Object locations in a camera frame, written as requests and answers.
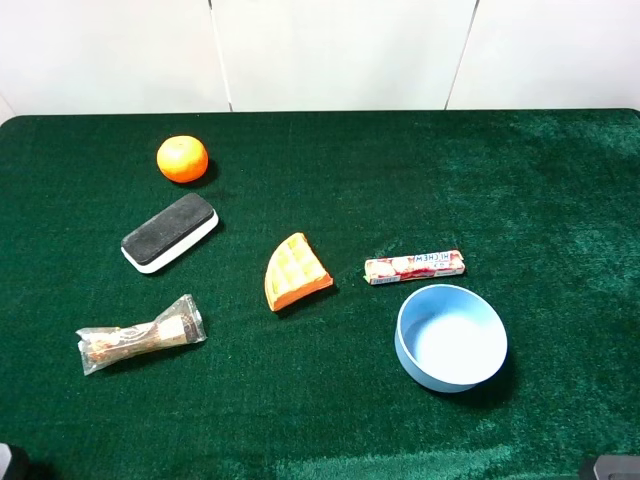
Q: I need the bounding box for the orange mandarin fruit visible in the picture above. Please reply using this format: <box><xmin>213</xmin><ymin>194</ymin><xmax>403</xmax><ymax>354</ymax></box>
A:
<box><xmin>156</xmin><ymin>135</ymin><xmax>209</xmax><ymax>183</ymax></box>

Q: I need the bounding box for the yellow orange waffle slice toy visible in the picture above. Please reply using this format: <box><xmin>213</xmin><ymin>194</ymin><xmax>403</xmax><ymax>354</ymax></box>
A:
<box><xmin>264</xmin><ymin>232</ymin><xmax>334</xmax><ymax>312</ymax></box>

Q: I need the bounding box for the red Hi-Chew candy pack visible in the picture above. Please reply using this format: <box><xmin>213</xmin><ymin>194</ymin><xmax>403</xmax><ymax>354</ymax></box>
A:
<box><xmin>364</xmin><ymin>250</ymin><xmax>466</xmax><ymax>285</ymax></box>

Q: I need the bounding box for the black and white board eraser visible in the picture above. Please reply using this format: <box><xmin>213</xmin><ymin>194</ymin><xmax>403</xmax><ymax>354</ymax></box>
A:
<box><xmin>120</xmin><ymin>193</ymin><xmax>219</xmax><ymax>274</ymax></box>

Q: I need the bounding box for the light blue bowl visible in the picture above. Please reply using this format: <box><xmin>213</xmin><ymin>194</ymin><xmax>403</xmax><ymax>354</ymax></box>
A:
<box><xmin>394</xmin><ymin>284</ymin><xmax>508</xmax><ymax>393</ymax></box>

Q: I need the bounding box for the clear wrapped snack package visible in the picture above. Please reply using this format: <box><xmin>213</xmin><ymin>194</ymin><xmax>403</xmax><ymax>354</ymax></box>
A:
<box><xmin>76</xmin><ymin>294</ymin><xmax>207</xmax><ymax>376</ymax></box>

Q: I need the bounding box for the green velvet table cloth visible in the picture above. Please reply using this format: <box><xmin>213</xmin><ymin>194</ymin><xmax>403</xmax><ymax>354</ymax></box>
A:
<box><xmin>1</xmin><ymin>109</ymin><xmax>639</xmax><ymax>479</ymax></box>

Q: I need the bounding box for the dark grey device bottom right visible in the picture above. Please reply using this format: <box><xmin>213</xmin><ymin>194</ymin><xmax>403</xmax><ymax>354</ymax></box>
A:
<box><xmin>578</xmin><ymin>455</ymin><xmax>640</xmax><ymax>480</ymax></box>

